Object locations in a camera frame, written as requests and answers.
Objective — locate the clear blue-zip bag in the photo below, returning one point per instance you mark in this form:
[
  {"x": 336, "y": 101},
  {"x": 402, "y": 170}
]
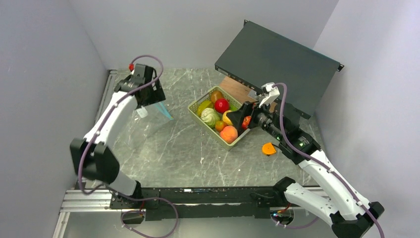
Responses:
[{"x": 153, "y": 117}]

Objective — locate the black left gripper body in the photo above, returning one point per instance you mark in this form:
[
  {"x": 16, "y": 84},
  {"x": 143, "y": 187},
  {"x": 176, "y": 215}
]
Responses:
[{"x": 153, "y": 96}]

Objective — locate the yellow green mango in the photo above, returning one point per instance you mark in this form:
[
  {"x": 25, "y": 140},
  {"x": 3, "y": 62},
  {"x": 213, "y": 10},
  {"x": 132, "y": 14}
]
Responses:
[{"x": 203, "y": 105}]

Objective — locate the yellow lemon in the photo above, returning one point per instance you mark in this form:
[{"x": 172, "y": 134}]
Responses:
[{"x": 225, "y": 118}]

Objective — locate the green white cabbage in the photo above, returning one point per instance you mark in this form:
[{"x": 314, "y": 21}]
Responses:
[{"x": 210, "y": 116}]

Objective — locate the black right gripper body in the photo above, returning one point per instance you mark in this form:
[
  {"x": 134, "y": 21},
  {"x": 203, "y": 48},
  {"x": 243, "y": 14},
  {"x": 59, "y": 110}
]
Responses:
[{"x": 256, "y": 113}]

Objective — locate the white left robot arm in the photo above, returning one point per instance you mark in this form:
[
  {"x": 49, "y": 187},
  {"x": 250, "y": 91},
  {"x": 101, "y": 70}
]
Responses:
[{"x": 92, "y": 156}]

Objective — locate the dark metal rack box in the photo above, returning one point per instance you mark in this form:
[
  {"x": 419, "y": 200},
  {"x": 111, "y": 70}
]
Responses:
[{"x": 257, "y": 56}]

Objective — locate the wooden board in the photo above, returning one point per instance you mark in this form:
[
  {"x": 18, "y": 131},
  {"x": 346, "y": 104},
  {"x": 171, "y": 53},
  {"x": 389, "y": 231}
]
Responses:
[{"x": 239, "y": 92}]

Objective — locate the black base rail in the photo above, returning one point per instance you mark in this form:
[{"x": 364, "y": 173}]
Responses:
[{"x": 205, "y": 202}]

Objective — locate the red apple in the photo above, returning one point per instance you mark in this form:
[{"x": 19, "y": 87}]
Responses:
[{"x": 246, "y": 122}]

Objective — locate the pale green plastic basket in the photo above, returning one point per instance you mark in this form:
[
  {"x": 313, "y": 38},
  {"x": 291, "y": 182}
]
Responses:
[{"x": 192, "y": 108}]

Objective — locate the peach fruit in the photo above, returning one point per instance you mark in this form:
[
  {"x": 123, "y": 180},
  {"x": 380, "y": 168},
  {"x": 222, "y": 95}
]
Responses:
[{"x": 229, "y": 134}]

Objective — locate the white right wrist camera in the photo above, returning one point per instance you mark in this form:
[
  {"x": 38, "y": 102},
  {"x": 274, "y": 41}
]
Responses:
[{"x": 270, "y": 94}]

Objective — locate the brown kiwi potato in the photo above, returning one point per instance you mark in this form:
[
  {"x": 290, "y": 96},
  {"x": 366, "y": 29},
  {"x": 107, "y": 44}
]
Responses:
[{"x": 215, "y": 95}]

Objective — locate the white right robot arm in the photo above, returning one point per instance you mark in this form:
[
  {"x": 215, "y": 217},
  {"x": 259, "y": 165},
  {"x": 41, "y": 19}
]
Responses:
[{"x": 344, "y": 209}]

